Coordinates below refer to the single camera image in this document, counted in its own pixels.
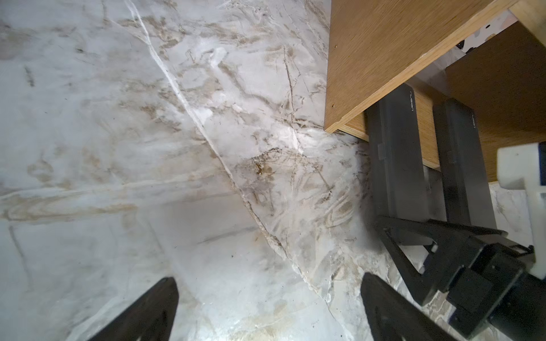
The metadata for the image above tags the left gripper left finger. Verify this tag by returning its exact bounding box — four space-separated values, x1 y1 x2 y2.
91 277 179 341

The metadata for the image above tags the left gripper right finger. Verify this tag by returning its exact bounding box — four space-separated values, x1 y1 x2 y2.
361 272 454 340

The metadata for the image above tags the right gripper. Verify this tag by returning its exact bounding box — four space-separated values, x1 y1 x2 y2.
374 216 545 340

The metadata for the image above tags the black pencil case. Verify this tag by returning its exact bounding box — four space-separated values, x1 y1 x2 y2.
365 84 430 222
433 99 497 229

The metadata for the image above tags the wooden three-tier shelf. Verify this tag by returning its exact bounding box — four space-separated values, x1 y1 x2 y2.
324 1 545 182

